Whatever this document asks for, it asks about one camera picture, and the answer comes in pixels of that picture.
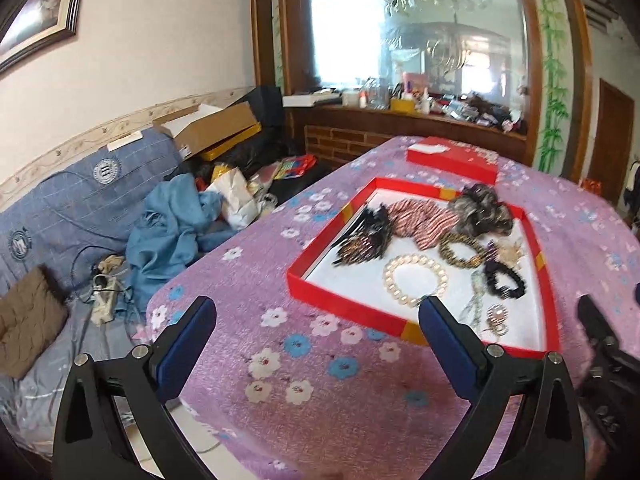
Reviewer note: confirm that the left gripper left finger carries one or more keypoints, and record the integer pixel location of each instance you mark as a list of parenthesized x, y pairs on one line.
[(90, 441)]

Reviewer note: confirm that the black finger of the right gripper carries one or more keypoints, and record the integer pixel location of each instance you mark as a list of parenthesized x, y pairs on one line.
[(601, 337)]

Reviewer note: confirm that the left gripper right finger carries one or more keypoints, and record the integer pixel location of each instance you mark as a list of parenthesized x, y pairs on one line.
[(546, 439)]

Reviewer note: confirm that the grey fur scrunchie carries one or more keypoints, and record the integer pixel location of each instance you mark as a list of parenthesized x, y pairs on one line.
[(480, 212)]

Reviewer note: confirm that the red checked fabric scrunchie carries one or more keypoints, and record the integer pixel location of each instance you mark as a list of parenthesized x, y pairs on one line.
[(422, 220)]

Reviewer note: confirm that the silver pearl brooch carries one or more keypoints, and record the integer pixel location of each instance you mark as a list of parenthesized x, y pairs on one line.
[(496, 318)]

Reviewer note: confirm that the brown cushion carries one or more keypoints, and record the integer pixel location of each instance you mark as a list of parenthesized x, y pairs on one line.
[(32, 316)]

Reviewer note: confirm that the white power strip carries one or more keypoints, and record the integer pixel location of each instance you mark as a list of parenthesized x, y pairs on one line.
[(105, 291)]

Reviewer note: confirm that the purple floral bedspread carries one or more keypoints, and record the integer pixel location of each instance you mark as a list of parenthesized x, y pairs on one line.
[(295, 392)]

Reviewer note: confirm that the blue checked sofa cover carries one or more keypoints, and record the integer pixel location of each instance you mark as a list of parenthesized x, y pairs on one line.
[(66, 225)]

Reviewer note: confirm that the red box tray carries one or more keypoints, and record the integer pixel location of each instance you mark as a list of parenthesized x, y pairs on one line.
[(425, 269)]

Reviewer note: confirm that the red box lid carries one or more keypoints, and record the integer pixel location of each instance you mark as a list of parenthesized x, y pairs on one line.
[(462, 159)]

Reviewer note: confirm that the blue cloth pile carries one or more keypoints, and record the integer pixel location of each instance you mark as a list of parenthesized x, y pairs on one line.
[(178, 225)]

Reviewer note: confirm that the black beaded hair clip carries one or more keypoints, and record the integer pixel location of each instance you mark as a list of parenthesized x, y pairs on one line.
[(367, 239)]

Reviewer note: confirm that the bamboo painted glass panel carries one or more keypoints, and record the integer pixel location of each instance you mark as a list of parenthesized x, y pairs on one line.
[(557, 86)]

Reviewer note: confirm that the large wooden framed mirror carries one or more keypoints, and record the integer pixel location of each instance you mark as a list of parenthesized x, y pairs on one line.
[(468, 70)]

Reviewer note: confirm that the cardboard box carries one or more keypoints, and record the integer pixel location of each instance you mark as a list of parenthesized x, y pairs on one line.
[(198, 127)]

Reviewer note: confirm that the framed wall picture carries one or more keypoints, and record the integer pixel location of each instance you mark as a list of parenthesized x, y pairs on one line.
[(39, 24)]

